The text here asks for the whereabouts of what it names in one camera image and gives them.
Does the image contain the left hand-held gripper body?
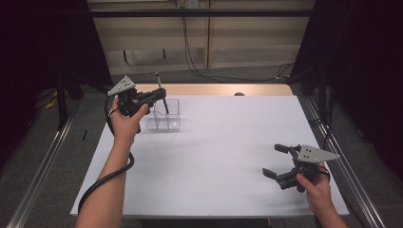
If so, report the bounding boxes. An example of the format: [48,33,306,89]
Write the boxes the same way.
[106,75,157,117]

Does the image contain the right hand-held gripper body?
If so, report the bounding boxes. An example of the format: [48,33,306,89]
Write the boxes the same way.
[276,144,340,194]

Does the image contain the black pen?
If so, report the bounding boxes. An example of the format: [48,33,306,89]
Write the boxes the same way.
[154,71,170,115]

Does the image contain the clear plastic pen holder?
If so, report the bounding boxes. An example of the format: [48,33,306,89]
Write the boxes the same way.
[144,98,182,131]

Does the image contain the person's right hand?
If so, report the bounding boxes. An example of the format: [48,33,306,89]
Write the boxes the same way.
[296,164,336,214]

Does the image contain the person's left hand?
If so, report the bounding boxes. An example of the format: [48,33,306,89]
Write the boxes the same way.
[110,96,150,145]

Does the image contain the wooden table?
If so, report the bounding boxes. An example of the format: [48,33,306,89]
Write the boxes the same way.
[132,83,295,97]

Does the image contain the white table mat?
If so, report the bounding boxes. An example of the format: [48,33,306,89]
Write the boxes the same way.
[69,94,350,219]

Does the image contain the black metal stand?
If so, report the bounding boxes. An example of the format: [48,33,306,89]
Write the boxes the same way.
[317,67,328,123]

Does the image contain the yellow floor object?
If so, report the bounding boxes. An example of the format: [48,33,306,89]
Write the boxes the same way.
[43,97,59,110]

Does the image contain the black curtain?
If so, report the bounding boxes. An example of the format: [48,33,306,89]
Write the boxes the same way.
[0,0,114,165]
[289,0,403,183]

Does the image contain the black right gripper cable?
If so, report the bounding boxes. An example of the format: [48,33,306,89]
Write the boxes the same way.
[317,164,332,184]

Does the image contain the aluminium floor rail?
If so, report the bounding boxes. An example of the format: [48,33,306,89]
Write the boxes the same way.
[5,107,81,228]
[303,94,388,228]

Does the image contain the black hanging wall cable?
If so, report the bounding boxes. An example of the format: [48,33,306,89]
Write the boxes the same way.
[181,16,296,84]

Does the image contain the black horizontal frame bar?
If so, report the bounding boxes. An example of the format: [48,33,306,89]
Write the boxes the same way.
[89,9,316,19]

